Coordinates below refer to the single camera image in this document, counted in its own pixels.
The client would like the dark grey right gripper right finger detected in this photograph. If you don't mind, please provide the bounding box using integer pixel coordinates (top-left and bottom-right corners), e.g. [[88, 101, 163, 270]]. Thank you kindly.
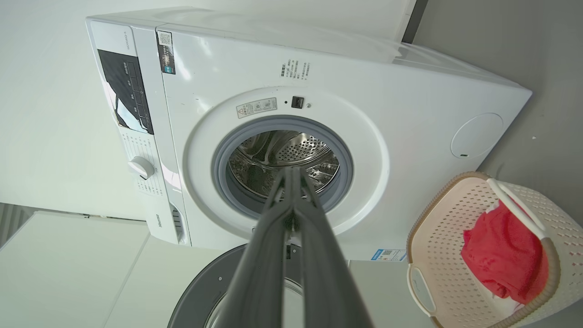
[[293, 167, 375, 328]]

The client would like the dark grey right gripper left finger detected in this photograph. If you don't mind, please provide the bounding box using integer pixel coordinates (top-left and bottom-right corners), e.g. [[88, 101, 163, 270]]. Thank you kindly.
[[217, 168, 293, 328]]

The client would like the black round glass washer door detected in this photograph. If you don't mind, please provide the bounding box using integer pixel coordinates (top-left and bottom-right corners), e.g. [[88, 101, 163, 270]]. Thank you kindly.
[[168, 243, 352, 328]]

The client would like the white front-load washing machine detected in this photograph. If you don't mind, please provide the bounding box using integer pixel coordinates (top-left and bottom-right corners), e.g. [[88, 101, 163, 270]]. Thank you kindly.
[[86, 7, 532, 262]]

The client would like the blue energy label sticker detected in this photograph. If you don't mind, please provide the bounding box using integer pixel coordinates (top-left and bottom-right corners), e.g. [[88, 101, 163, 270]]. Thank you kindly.
[[370, 249, 407, 262]]

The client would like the beige perforated laundry basket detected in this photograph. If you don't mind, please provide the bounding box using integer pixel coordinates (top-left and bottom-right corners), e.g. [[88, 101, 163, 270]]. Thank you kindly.
[[406, 171, 583, 328]]

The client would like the perforated steel washer drum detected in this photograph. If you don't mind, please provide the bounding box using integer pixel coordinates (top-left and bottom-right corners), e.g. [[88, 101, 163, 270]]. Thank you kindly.
[[228, 130, 340, 199]]

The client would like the white control knob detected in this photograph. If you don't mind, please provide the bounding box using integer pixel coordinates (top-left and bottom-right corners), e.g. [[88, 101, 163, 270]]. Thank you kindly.
[[128, 156, 156, 180]]

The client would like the white caution sticker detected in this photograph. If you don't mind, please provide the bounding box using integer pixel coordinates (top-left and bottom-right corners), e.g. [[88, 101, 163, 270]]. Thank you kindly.
[[235, 97, 278, 120]]

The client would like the red garment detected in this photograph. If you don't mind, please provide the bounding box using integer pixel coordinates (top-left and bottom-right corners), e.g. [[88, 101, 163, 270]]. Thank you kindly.
[[460, 200, 550, 305]]

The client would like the round white filter cover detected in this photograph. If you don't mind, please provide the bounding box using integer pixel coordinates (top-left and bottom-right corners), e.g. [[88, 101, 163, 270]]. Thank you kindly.
[[450, 113, 504, 160]]

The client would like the printed warning text label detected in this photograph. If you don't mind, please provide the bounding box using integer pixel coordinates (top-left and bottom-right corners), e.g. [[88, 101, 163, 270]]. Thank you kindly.
[[280, 59, 312, 82]]

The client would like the black control display panel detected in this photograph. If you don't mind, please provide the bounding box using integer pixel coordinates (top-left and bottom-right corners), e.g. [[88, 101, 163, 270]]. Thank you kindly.
[[97, 49, 155, 135]]

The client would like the black narrow sticker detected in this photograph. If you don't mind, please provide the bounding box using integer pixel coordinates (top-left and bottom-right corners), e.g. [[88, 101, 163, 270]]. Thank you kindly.
[[156, 31, 177, 75]]

